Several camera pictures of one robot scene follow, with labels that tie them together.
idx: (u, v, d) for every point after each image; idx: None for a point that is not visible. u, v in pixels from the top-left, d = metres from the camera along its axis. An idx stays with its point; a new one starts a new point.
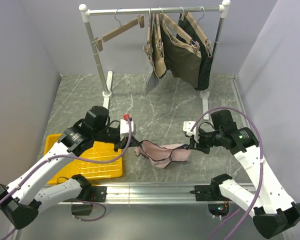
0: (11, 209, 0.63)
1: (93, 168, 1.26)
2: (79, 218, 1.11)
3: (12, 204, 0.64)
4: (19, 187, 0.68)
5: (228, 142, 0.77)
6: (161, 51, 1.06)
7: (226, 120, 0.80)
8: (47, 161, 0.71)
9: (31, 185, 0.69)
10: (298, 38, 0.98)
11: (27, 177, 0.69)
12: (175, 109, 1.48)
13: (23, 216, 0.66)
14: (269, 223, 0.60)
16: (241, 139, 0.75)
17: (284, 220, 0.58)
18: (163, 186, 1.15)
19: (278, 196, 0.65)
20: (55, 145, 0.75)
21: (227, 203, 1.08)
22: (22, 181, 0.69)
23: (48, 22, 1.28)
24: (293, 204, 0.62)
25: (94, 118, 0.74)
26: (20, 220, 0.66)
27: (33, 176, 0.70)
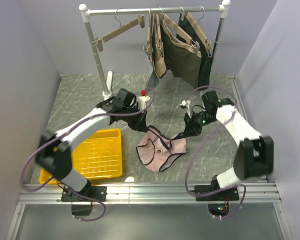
0: (61, 150, 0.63)
1: (93, 168, 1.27)
2: (79, 219, 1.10)
3: (62, 145, 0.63)
4: (68, 133, 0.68)
5: (210, 108, 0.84)
6: (161, 51, 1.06)
7: (211, 96, 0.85)
8: (91, 118, 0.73)
9: (78, 134, 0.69)
10: (298, 38, 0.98)
11: (75, 126, 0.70)
12: (175, 109, 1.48)
13: (63, 163, 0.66)
14: (239, 152, 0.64)
16: (220, 102, 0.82)
17: (251, 143, 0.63)
18: (163, 186, 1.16)
19: (247, 130, 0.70)
20: (94, 110, 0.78)
21: (227, 203, 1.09)
22: (70, 128, 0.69)
23: (48, 22, 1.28)
24: (260, 137, 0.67)
25: (125, 96, 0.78)
26: (60, 167, 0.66)
27: (80, 126, 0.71)
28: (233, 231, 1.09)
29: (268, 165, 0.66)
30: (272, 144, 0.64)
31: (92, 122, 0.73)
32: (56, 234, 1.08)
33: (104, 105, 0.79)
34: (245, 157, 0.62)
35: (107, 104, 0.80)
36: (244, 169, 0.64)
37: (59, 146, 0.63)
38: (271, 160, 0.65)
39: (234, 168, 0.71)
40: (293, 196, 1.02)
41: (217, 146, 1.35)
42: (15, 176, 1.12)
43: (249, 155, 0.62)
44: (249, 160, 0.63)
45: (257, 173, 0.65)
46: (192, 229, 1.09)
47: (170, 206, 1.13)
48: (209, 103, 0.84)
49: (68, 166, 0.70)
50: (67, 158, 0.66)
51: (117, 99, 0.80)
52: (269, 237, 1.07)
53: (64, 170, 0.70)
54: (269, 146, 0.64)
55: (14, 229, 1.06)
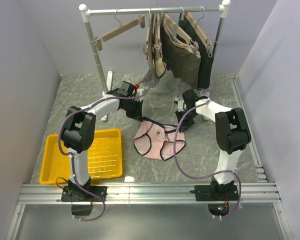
0: (89, 118, 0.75)
1: (93, 168, 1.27)
2: (79, 218, 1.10)
3: (89, 114, 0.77)
4: (90, 107, 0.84)
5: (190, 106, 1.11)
6: (160, 51, 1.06)
7: (190, 95, 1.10)
8: (106, 99, 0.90)
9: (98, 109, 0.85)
10: (298, 38, 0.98)
11: (95, 103, 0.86)
12: (175, 109, 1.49)
13: (89, 133, 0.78)
14: (218, 125, 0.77)
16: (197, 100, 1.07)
17: (224, 113, 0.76)
18: (163, 186, 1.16)
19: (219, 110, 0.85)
20: (106, 95, 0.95)
21: (227, 203, 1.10)
22: (92, 104, 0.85)
23: (49, 22, 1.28)
24: (232, 109, 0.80)
25: (130, 85, 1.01)
26: (87, 137, 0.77)
27: (98, 104, 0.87)
28: (233, 231, 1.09)
29: (244, 131, 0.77)
30: (242, 111, 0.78)
31: (107, 102, 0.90)
32: (57, 234, 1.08)
33: (113, 93, 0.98)
34: (222, 124, 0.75)
35: (114, 93, 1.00)
36: (225, 136, 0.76)
37: (86, 116, 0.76)
38: (246, 127, 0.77)
39: (219, 143, 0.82)
40: (292, 195, 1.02)
41: (217, 146, 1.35)
42: (15, 176, 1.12)
43: (225, 121, 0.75)
44: (226, 127, 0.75)
45: (237, 140, 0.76)
46: (191, 229, 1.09)
47: (170, 206, 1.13)
48: (189, 102, 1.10)
49: (91, 139, 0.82)
50: (92, 129, 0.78)
51: (121, 89, 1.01)
52: (269, 237, 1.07)
53: (88, 142, 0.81)
54: (240, 115, 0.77)
55: (14, 229, 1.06)
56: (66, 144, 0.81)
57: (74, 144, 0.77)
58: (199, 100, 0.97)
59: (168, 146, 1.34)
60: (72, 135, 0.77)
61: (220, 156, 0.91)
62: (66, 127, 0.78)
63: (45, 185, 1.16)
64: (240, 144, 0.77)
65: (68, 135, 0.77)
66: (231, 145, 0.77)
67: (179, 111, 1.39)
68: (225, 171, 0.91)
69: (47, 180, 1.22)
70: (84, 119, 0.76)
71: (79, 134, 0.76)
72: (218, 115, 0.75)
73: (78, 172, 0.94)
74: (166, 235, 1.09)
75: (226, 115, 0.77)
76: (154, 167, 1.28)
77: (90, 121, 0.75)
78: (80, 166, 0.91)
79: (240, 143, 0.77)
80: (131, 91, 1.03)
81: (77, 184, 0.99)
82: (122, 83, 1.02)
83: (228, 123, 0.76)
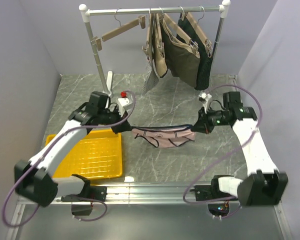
0: (41, 177, 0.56)
1: (93, 168, 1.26)
2: (79, 218, 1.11)
3: (41, 172, 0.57)
4: (43, 158, 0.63)
5: (230, 115, 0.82)
6: (162, 51, 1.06)
7: (233, 98, 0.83)
8: (65, 134, 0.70)
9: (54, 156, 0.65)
10: (298, 38, 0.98)
11: (48, 150, 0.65)
12: (175, 109, 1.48)
13: (47, 190, 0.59)
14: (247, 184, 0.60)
16: (241, 113, 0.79)
17: (263, 178, 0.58)
18: (163, 186, 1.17)
19: (262, 160, 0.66)
20: (68, 123, 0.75)
21: (227, 203, 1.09)
22: (44, 152, 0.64)
23: (49, 22, 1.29)
24: (274, 171, 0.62)
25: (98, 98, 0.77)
26: (44, 198, 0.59)
27: (53, 148, 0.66)
28: (233, 231, 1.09)
29: (274, 198, 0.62)
30: (286, 182, 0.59)
31: (66, 138, 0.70)
32: (57, 234, 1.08)
33: (77, 114, 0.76)
34: (252, 189, 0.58)
35: (80, 112, 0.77)
36: (248, 199, 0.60)
37: (36, 175, 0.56)
38: (279, 196, 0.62)
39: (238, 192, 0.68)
40: (293, 196, 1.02)
41: (217, 146, 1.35)
42: None
43: (257, 188, 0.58)
44: (255, 193, 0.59)
45: (261, 203, 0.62)
46: (192, 229, 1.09)
47: (170, 206, 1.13)
48: (229, 108, 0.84)
49: (54, 191, 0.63)
50: (49, 184, 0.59)
51: (90, 105, 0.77)
52: (269, 237, 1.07)
53: (52, 195, 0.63)
54: (279, 184, 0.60)
55: (14, 229, 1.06)
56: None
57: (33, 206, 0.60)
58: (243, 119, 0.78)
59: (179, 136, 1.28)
60: (27, 197, 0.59)
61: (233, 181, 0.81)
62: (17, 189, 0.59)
63: None
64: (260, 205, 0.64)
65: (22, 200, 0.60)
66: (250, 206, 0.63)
67: (206, 112, 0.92)
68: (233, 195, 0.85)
69: None
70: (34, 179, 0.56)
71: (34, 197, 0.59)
72: (255, 179, 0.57)
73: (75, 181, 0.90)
74: (166, 235, 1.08)
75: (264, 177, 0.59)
76: (154, 167, 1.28)
77: (41, 181, 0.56)
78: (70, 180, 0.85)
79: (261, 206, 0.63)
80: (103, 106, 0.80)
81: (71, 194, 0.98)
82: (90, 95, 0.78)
83: (261, 189, 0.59)
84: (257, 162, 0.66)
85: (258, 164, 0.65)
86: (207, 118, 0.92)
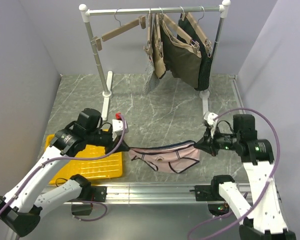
0: (12, 219, 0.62)
1: (93, 168, 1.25)
2: (79, 218, 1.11)
3: (13, 213, 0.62)
4: (16, 197, 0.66)
5: (242, 150, 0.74)
6: (161, 51, 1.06)
7: (246, 125, 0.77)
8: (41, 167, 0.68)
9: (28, 193, 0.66)
10: (298, 38, 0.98)
11: (22, 186, 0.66)
12: (175, 109, 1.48)
13: (23, 225, 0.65)
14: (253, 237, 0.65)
16: (257, 151, 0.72)
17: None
18: (163, 186, 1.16)
19: (272, 218, 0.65)
20: (49, 149, 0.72)
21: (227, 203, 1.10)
22: (19, 189, 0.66)
23: (49, 22, 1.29)
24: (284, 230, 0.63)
25: (87, 119, 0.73)
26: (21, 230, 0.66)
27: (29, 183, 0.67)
28: (233, 231, 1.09)
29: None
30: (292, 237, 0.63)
31: (43, 172, 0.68)
32: (56, 234, 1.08)
33: (60, 138, 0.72)
34: None
35: (64, 136, 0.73)
36: None
37: (9, 215, 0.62)
38: None
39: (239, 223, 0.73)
40: (292, 196, 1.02)
41: None
42: (15, 176, 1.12)
43: None
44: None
45: None
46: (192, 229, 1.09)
47: (170, 206, 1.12)
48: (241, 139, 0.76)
49: (34, 220, 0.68)
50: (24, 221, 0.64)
51: (77, 125, 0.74)
52: None
53: (32, 224, 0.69)
54: None
55: (14, 229, 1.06)
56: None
57: None
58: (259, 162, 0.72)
59: (181, 161, 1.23)
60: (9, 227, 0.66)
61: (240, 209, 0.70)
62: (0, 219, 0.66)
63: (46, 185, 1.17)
64: None
65: None
66: None
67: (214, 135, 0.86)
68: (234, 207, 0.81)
69: None
70: (8, 219, 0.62)
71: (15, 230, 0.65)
72: None
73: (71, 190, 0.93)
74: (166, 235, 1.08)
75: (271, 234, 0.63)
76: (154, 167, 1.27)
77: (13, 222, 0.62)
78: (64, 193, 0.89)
79: None
80: (93, 125, 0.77)
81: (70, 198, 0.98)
82: (79, 117, 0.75)
83: None
84: (268, 220, 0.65)
85: (268, 223, 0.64)
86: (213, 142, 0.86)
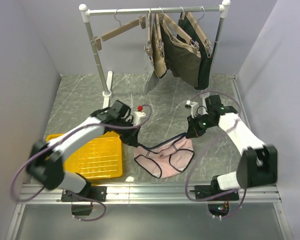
0: (54, 160, 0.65)
1: (93, 168, 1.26)
2: (79, 218, 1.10)
3: (55, 154, 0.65)
4: (61, 142, 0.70)
5: (213, 116, 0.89)
6: (162, 51, 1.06)
7: (214, 101, 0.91)
8: (84, 127, 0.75)
9: (72, 142, 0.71)
10: (298, 38, 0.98)
11: (67, 135, 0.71)
12: (175, 109, 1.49)
13: (55, 174, 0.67)
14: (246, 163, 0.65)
16: (223, 110, 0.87)
17: (254, 151, 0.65)
18: (163, 186, 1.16)
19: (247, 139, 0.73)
20: (89, 120, 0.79)
21: (227, 203, 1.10)
22: (63, 137, 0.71)
23: (49, 22, 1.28)
24: (264, 145, 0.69)
25: (120, 106, 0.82)
26: (52, 178, 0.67)
27: (74, 135, 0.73)
28: (233, 231, 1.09)
29: (270, 173, 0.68)
30: (276, 153, 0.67)
31: (84, 131, 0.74)
32: (56, 234, 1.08)
33: (99, 114, 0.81)
34: (249, 165, 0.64)
35: (101, 114, 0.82)
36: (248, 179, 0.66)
37: (51, 156, 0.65)
38: (274, 170, 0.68)
39: (238, 175, 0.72)
40: (292, 195, 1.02)
41: (217, 146, 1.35)
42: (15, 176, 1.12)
43: (253, 162, 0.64)
44: (253, 169, 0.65)
45: (262, 180, 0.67)
46: (192, 229, 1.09)
47: (170, 206, 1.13)
48: (212, 110, 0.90)
49: (58, 178, 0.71)
50: (58, 169, 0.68)
51: (112, 109, 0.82)
52: (269, 237, 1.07)
53: (55, 180, 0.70)
54: (272, 157, 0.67)
55: (14, 228, 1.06)
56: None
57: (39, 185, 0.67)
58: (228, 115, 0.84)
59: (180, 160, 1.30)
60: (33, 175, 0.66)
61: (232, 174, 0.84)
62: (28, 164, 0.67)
63: None
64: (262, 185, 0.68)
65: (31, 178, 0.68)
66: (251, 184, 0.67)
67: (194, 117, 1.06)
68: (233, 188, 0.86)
69: None
70: (49, 159, 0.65)
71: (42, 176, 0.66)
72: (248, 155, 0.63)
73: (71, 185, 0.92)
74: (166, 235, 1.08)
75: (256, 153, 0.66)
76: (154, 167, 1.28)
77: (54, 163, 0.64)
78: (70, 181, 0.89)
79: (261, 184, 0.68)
80: (123, 112, 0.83)
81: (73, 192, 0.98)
82: (115, 102, 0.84)
83: (255, 165, 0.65)
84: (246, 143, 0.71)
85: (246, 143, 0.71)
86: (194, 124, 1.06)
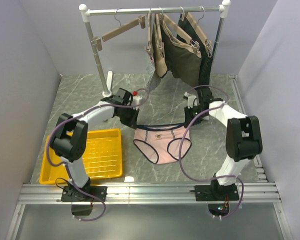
0: (81, 127, 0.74)
1: (93, 168, 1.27)
2: (79, 219, 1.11)
3: (81, 123, 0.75)
4: (83, 115, 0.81)
5: (203, 106, 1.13)
6: (162, 51, 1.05)
7: (205, 93, 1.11)
8: (100, 106, 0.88)
9: (91, 117, 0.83)
10: (298, 38, 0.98)
11: (88, 111, 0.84)
12: (175, 109, 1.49)
13: (80, 142, 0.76)
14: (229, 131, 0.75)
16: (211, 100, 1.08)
17: (237, 120, 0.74)
18: (163, 186, 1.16)
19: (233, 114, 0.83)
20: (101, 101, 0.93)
21: (227, 203, 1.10)
22: (85, 112, 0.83)
23: (49, 22, 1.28)
24: (246, 117, 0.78)
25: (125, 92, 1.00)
26: (77, 146, 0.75)
27: (92, 112, 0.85)
28: (233, 231, 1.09)
29: (256, 140, 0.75)
30: (257, 120, 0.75)
31: (100, 109, 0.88)
32: (56, 234, 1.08)
33: (108, 100, 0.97)
34: (233, 131, 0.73)
35: (110, 100, 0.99)
36: (234, 144, 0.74)
37: (78, 124, 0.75)
38: (259, 136, 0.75)
39: (227, 149, 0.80)
40: (293, 195, 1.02)
41: (217, 146, 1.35)
42: (15, 176, 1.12)
43: (237, 128, 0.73)
44: (237, 134, 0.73)
45: (247, 148, 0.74)
46: (192, 229, 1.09)
47: (170, 206, 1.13)
48: (203, 101, 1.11)
49: (82, 148, 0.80)
50: (83, 138, 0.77)
51: (117, 96, 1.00)
52: (269, 237, 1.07)
53: (79, 150, 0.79)
54: (254, 123, 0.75)
55: (14, 228, 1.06)
56: (57, 153, 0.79)
57: (65, 153, 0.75)
58: (213, 102, 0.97)
59: (176, 148, 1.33)
60: (61, 144, 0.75)
61: (226, 159, 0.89)
62: (56, 135, 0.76)
63: (45, 186, 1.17)
64: (248, 153, 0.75)
65: (58, 145, 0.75)
66: (239, 154, 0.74)
67: (189, 108, 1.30)
68: (229, 176, 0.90)
69: (47, 180, 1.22)
70: (76, 127, 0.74)
71: (69, 143, 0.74)
72: (230, 121, 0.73)
73: (74, 175, 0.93)
74: (166, 235, 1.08)
75: (239, 122, 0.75)
76: (154, 167, 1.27)
77: (81, 130, 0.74)
78: (75, 170, 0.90)
79: (249, 152, 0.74)
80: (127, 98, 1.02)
81: (74, 185, 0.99)
82: (119, 89, 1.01)
83: (240, 131, 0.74)
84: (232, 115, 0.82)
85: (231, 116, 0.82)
86: (189, 113, 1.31)
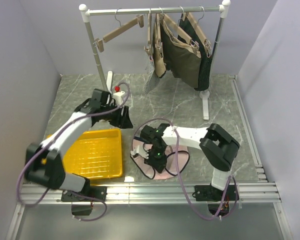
0: (52, 158, 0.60)
1: (93, 168, 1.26)
2: (79, 219, 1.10)
3: (52, 153, 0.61)
4: (53, 141, 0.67)
5: (157, 142, 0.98)
6: (161, 51, 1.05)
7: (147, 130, 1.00)
8: (73, 122, 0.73)
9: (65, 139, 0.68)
10: (297, 39, 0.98)
11: (59, 133, 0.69)
12: (175, 109, 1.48)
13: (57, 172, 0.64)
14: (208, 153, 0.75)
16: (158, 131, 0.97)
17: (206, 139, 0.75)
18: (163, 186, 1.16)
19: (195, 133, 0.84)
20: (74, 115, 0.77)
21: (227, 203, 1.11)
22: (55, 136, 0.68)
23: (49, 22, 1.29)
24: (207, 129, 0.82)
25: (100, 93, 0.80)
26: (54, 177, 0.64)
27: (64, 132, 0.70)
28: (233, 231, 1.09)
29: (230, 142, 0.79)
30: (218, 125, 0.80)
31: (74, 126, 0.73)
32: (57, 234, 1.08)
33: (82, 108, 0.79)
34: (214, 150, 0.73)
35: (84, 107, 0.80)
36: (222, 160, 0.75)
37: (48, 155, 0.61)
38: (229, 137, 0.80)
39: (214, 166, 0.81)
40: (293, 196, 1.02)
41: None
42: (15, 176, 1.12)
43: (213, 146, 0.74)
44: (218, 151, 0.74)
45: (230, 152, 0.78)
46: (192, 229, 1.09)
47: (170, 205, 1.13)
48: (153, 137, 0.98)
49: (61, 174, 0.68)
50: (58, 166, 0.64)
51: (93, 100, 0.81)
52: (270, 237, 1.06)
53: (58, 178, 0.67)
54: (219, 130, 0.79)
55: (14, 228, 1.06)
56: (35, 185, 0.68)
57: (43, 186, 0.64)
58: (163, 133, 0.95)
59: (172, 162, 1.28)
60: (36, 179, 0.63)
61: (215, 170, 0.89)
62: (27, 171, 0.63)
63: None
64: (233, 155, 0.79)
65: (33, 179, 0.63)
66: (229, 162, 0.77)
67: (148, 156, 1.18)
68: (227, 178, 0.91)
69: None
70: (47, 159, 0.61)
71: (45, 176, 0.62)
72: (204, 144, 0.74)
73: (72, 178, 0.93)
74: (166, 235, 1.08)
75: (208, 139, 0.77)
76: None
77: (53, 162, 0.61)
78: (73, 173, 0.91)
79: (233, 154, 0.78)
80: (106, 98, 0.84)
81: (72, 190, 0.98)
82: (93, 91, 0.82)
83: (216, 146, 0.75)
84: (196, 135, 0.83)
85: (197, 138, 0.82)
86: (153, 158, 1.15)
